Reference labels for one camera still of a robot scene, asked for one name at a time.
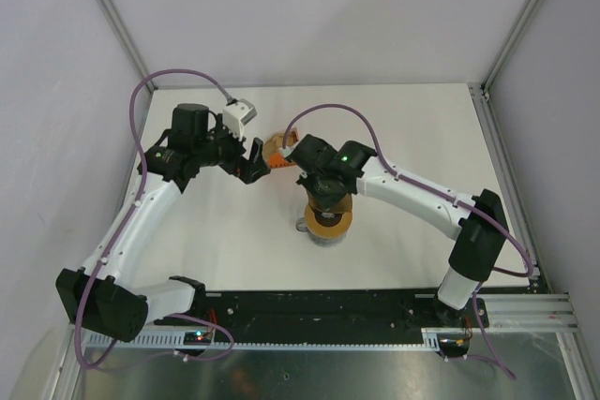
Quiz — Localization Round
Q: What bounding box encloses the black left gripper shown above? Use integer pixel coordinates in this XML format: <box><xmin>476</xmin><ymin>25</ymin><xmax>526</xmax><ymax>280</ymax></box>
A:
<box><xmin>194</xmin><ymin>114</ymin><xmax>269</xmax><ymax>184</ymax></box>

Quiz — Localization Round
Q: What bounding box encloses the wooden ring dripper holder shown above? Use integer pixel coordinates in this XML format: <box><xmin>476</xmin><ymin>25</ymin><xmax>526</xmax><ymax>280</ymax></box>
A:
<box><xmin>304</xmin><ymin>204</ymin><xmax>353</xmax><ymax>238</ymax></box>

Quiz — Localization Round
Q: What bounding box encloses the brown paper coffee filter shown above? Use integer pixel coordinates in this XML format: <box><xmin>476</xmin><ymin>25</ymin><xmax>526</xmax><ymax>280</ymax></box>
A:
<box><xmin>307</xmin><ymin>192</ymin><xmax>353</xmax><ymax>214</ymax></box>

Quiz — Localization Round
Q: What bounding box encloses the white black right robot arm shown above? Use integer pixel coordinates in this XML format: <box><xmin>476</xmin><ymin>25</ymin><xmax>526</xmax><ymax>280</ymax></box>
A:
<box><xmin>282</xmin><ymin>135</ymin><xmax>507</xmax><ymax>326</ymax></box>

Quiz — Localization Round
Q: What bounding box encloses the orange coffee filter box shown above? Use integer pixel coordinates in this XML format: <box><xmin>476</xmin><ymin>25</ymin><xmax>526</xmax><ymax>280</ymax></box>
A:
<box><xmin>262</xmin><ymin>127</ymin><xmax>299</xmax><ymax>170</ymax></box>

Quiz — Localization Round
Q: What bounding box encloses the clear glass coffee server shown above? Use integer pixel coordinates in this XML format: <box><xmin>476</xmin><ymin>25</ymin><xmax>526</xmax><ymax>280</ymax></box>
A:
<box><xmin>295</xmin><ymin>218</ymin><xmax>347</xmax><ymax>247</ymax></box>

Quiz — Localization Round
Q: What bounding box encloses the stack of brown filters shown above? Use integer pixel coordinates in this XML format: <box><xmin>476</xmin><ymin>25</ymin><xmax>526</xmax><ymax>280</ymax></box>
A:
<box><xmin>263</xmin><ymin>129</ymin><xmax>298</xmax><ymax>154</ymax></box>

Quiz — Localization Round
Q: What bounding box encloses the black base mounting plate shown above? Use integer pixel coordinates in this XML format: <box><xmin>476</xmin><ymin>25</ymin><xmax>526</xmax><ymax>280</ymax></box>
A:
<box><xmin>154</xmin><ymin>288</ymin><xmax>488</xmax><ymax>346</ymax></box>

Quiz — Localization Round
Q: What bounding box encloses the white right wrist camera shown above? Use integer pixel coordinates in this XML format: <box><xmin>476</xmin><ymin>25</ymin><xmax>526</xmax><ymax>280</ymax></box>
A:
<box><xmin>278</xmin><ymin>146</ymin><xmax>294</xmax><ymax>158</ymax></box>

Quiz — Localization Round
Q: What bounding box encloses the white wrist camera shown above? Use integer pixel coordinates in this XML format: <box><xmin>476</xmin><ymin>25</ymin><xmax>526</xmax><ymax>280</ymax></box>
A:
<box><xmin>222</xmin><ymin>99</ymin><xmax>257</xmax><ymax>140</ymax></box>
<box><xmin>278</xmin><ymin>146</ymin><xmax>294</xmax><ymax>158</ymax></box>

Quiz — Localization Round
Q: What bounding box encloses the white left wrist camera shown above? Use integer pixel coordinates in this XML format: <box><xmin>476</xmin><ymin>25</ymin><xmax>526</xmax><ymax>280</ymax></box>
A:
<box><xmin>222</xmin><ymin>99</ymin><xmax>257</xmax><ymax>140</ymax></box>

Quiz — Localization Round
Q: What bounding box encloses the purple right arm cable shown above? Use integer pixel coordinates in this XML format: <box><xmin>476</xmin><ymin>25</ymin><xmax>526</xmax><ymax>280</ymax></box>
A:
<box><xmin>282</xmin><ymin>104</ymin><xmax>536</xmax><ymax>380</ymax></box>

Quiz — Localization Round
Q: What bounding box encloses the aluminium frame rail right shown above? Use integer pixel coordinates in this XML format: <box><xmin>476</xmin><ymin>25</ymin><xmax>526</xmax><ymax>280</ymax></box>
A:
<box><xmin>467</xmin><ymin>82</ymin><xmax>550</xmax><ymax>294</ymax></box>

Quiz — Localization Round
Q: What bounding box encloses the aluminium frame rail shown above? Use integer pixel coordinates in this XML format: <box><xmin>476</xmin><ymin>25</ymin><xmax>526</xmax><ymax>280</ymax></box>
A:
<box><xmin>477</xmin><ymin>294</ymin><xmax>578</xmax><ymax>333</ymax></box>
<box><xmin>467</xmin><ymin>82</ymin><xmax>550</xmax><ymax>294</ymax></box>

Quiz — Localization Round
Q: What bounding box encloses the grey slotted cable duct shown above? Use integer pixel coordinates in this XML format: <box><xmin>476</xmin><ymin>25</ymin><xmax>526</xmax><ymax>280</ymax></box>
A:
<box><xmin>82</xmin><ymin>327</ymin><xmax>444</xmax><ymax>350</ymax></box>

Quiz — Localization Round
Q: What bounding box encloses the aluminium frame post left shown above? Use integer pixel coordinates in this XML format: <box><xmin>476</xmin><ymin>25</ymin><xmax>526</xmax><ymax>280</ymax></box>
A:
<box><xmin>96</xmin><ymin>0</ymin><xmax>150</xmax><ymax>80</ymax></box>

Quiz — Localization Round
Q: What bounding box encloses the aluminium frame post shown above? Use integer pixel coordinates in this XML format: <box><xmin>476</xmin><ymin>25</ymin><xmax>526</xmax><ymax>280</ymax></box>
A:
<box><xmin>96</xmin><ymin>0</ymin><xmax>150</xmax><ymax>80</ymax></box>
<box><xmin>480</xmin><ymin>0</ymin><xmax>545</xmax><ymax>95</ymax></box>

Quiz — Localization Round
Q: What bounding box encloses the aluminium front frame rail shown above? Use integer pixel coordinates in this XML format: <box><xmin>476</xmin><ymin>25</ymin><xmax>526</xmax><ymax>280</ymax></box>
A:
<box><xmin>477</xmin><ymin>294</ymin><xmax>578</xmax><ymax>333</ymax></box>

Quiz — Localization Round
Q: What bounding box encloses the aluminium frame post right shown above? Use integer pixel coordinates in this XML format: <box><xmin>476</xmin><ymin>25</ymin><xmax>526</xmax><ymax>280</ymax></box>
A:
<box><xmin>480</xmin><ymin>0</ymin><xmax>545</xmax><ymax>95</ymax></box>

